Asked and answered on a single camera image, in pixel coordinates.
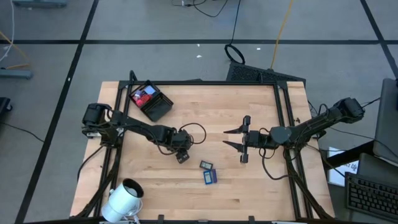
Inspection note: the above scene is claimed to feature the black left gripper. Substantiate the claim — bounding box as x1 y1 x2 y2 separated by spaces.
161 128 194 165

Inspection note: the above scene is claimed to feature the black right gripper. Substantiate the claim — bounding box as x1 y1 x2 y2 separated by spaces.
222 114 273 164

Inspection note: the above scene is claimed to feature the black mesh basket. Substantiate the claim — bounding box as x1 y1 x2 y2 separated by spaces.
127 80 174 123

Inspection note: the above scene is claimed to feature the black computer tower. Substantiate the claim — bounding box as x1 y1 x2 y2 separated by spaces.
226 61 307 84

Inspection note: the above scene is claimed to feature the white cylindrical lamp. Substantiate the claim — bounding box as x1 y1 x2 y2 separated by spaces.
101 178 145 223

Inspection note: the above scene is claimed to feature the white paper sheet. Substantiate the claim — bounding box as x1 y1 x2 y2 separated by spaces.
328 146 358 187

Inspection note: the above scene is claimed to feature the black keyboard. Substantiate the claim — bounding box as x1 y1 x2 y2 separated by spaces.
345 172 398 222

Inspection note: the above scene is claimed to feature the grey monitor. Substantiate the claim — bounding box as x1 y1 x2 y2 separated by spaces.
373 77 398 162

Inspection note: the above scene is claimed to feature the grey table foot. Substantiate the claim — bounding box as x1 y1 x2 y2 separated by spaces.
0 68 34 79

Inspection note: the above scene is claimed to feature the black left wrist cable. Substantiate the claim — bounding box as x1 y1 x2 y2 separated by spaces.
155 122 208 156

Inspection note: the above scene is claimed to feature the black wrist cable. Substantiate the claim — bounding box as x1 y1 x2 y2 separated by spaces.
155 122 208 156
259 146 295 181

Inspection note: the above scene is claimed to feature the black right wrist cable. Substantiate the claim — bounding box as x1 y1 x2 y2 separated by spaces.
259 146 295 181

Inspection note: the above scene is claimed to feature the black table frame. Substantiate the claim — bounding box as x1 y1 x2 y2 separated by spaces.
72 70 336 224

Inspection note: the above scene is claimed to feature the black arm base cable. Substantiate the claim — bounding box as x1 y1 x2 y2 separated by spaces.
76 144 105 182

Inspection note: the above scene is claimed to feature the thick yellow hanging cable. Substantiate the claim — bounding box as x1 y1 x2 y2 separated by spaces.
270 0 295 70

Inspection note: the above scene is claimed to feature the black cable with coil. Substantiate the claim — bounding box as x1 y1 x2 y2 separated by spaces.
224 0 246 65

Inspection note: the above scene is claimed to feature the black floor cable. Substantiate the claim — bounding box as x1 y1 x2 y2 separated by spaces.
172 0 229 18

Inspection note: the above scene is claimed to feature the white floor cable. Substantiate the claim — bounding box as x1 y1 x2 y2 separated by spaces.
0 0 16 63

